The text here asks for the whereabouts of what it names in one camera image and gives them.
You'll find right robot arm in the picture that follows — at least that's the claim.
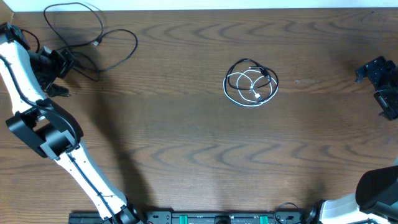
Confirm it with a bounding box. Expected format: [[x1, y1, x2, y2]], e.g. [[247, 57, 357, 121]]
[[302, 56, 397, 224]]

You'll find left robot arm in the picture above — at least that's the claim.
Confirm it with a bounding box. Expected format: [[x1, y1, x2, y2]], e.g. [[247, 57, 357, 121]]
[[1, 22, 147, 223]]

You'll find white usb cable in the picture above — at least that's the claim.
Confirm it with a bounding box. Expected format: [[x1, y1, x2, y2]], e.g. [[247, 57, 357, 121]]
[[222, 68, 279, 108]]

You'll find short black usb cable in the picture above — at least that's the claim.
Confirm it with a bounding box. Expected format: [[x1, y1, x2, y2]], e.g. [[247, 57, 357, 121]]
[[224, 58, 279, 101]]

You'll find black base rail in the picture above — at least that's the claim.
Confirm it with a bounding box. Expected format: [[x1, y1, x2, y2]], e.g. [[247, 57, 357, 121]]
[[68, 210, 312, 224]]

